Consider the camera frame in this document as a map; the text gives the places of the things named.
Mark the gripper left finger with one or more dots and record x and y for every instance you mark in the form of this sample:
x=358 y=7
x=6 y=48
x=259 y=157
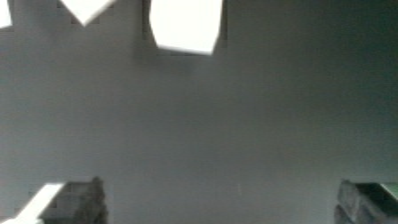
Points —
x=69 y=203

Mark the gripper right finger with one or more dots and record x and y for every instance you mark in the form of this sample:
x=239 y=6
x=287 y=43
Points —
x=367 y=203

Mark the white U-shaped obstacle fence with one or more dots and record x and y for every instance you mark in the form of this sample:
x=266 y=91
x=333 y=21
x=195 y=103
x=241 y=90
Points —
x=181 y=21

